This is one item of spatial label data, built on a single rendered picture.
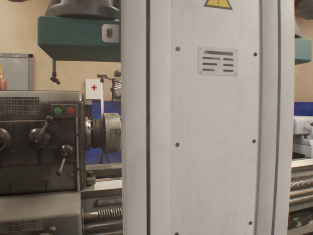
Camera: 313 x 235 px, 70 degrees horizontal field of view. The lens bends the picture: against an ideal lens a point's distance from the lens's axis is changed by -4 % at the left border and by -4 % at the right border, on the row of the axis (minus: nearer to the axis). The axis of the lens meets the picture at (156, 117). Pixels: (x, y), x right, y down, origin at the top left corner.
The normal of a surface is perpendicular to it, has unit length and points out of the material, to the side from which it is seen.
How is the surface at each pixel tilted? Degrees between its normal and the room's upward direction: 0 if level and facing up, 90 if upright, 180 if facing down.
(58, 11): 90
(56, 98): 45
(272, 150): 90
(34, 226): 90
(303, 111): 90
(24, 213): 32
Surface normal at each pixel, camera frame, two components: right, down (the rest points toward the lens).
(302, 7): 0.13, 0.94
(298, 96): -0.95, 0.02
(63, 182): 0.31, 0.05
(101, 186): 0.18, -0.78
